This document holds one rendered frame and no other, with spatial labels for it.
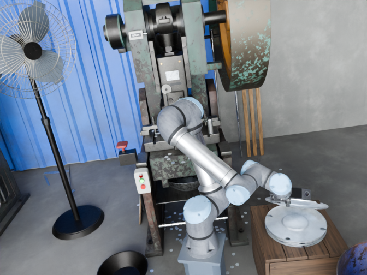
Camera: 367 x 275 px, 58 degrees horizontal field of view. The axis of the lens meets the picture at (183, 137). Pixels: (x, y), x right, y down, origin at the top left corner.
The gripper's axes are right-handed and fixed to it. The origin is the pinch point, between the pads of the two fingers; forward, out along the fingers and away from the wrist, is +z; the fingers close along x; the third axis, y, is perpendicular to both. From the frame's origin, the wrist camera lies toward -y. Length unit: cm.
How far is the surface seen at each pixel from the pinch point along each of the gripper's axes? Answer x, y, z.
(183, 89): -58, 60, 0
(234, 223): 9, 33, 48
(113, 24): -78, 89, -36
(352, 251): 19.2, -24.9, -3.2
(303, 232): 12.8, -6.2, 14.2
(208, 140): -34, 47, 20
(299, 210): 0.8, -3.8, 26.2
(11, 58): -59, 148, -40
